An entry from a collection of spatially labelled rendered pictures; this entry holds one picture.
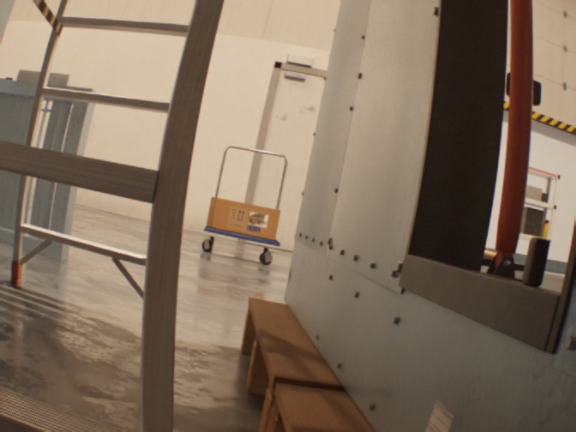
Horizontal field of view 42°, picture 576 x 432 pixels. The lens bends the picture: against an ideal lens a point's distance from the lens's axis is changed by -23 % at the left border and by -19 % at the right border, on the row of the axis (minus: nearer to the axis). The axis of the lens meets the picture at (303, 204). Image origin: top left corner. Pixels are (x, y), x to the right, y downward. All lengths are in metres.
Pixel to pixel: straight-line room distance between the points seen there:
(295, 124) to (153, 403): 10.22
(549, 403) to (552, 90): 11.21
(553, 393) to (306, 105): 10.35
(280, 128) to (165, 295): 10.16
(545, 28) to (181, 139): 11.28
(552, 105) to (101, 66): 6.21
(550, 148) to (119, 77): 5.95
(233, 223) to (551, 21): 6.40
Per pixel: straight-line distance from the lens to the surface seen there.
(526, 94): 0.95
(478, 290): 0.72
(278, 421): 1.21
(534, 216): 9.55
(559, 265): 2.79
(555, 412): 0.50
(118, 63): 10.97
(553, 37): 11.89
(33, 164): 0.65
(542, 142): 11.71
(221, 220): 7.24
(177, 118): 0.67
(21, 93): 3.80
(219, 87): 10.80
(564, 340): 0.51
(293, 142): 10.76
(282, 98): 10.79
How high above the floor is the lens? 0.41
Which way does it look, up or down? 1 degrees up
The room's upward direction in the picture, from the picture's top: 11 degrees clockwise
